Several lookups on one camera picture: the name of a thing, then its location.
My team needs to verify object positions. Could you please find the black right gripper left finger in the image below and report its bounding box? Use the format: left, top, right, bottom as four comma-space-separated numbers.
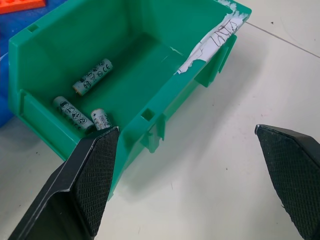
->
8, 126, 120, 240

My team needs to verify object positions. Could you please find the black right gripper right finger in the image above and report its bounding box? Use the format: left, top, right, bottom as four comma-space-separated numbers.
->
254, 124, 320, 240

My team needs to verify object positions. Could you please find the green plastic storage bin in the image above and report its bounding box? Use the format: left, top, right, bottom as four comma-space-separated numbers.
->
7, 0, 253, 198

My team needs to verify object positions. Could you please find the pale green AA battery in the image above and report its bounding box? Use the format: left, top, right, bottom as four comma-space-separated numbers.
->
52, 96, 95, 135
72, 58, 114, 97
90, 108, 112, 132

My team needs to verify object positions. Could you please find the white handwritten paper label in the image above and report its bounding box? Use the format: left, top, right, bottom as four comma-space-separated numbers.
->
173, 0, 250, 75

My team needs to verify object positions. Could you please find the blue plastic tray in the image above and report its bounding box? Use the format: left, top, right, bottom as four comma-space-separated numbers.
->
0, 0, 54, 128

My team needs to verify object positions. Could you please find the orange plastic object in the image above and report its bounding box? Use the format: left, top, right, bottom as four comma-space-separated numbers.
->
0, 0, 47, 15

